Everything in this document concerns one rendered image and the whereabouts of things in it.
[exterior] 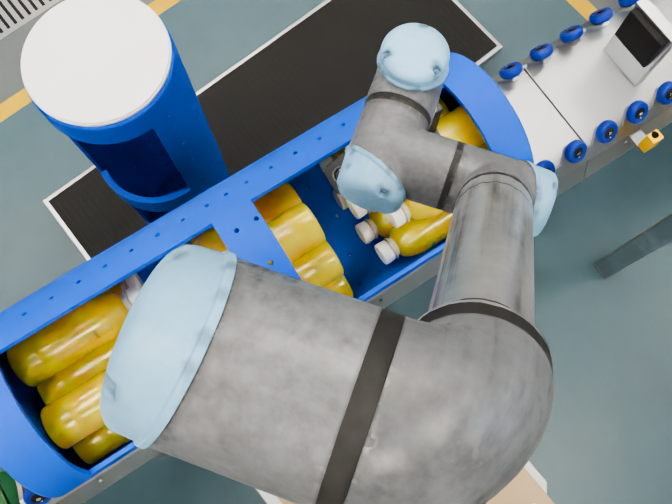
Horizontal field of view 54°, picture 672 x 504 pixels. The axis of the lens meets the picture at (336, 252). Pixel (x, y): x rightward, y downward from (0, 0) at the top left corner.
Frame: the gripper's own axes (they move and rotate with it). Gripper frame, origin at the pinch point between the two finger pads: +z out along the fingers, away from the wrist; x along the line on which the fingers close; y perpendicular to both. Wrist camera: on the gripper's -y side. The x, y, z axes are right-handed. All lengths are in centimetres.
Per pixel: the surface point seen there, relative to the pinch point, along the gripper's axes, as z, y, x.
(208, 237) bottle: 1.5, -26.5, 7.2
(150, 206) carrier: 57, -35, 42
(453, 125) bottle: -3.2, 13.9, 0.6
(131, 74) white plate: 13, -23, 46
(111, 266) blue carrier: -4.7, -40.1, 8.8
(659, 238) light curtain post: 75, 74, -32
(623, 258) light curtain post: 97, 74, -32
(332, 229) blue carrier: 20.5, -6.8, 3.0
